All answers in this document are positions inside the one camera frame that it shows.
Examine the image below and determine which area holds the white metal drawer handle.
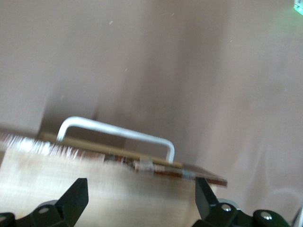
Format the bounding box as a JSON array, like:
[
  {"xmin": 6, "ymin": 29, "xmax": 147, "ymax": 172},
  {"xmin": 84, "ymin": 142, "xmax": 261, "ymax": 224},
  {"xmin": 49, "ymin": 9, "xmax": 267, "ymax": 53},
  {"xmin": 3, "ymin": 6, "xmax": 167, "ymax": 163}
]
[{"xmin": 56, "ymin": 115, "xmax": 176, "ymax": 164}]

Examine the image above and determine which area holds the wooden drawer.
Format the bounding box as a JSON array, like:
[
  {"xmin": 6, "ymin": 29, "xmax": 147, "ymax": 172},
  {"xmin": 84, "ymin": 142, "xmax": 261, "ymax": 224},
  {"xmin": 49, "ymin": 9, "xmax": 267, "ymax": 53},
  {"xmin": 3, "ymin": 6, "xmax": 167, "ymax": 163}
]
[{"xmin": 0, "ymin": 127, "xmax": 228, "ymax": 227}]

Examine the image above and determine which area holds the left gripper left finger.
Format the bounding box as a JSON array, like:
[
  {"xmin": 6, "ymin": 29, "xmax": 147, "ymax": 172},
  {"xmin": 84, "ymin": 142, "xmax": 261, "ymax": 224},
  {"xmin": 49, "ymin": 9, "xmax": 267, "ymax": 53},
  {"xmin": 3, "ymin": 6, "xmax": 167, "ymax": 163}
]
[{"xmin": 0, "ymin": 177, "xmax": 89, "ymax": 227}]

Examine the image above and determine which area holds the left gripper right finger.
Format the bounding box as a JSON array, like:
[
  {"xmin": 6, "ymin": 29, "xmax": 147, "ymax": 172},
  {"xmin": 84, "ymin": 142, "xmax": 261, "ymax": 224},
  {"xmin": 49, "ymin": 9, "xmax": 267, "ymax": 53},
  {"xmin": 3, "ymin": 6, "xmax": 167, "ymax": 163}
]
[{"xmin": 193, "ymin": 177, "xmax": 292, "ymax": 227}]

